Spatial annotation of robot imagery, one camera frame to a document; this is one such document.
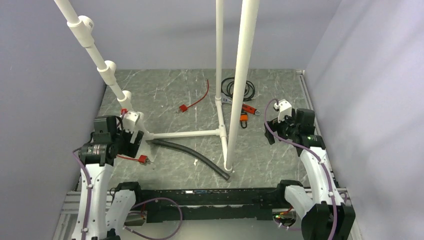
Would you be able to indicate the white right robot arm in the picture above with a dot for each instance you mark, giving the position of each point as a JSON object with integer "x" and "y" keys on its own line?
{"x": 323, "y": 214}

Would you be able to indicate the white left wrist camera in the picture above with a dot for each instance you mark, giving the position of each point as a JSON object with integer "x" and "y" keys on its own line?
{"x": 133, "y": 122}

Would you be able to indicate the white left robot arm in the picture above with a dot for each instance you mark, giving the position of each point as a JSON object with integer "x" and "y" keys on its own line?
{"x": 112, "y": 136}

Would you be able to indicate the short red wire connector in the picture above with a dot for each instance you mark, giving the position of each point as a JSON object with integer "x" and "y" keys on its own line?
{"x": 142, "y": 159}

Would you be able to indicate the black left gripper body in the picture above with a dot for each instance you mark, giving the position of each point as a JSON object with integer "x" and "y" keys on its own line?
{"x": 125, "y": 147}

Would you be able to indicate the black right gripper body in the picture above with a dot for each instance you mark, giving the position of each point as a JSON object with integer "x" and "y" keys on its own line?
{"x": 287, "y": 128}

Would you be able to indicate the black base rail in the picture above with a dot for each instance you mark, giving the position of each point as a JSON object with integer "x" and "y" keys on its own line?
{"x": 262, "y": 203}

